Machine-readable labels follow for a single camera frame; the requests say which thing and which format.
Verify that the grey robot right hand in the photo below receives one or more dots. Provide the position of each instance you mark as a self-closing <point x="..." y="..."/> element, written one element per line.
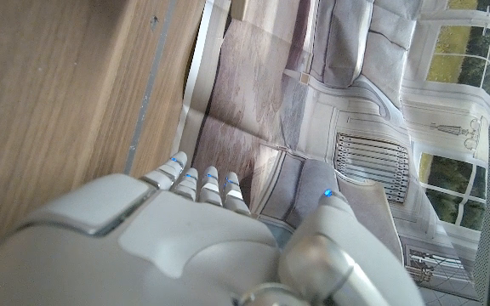
<point x="164" y="246"/>

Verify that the printed living room backdrop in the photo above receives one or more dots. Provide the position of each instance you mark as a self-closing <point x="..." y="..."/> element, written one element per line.
<point x="270" y="85"/>

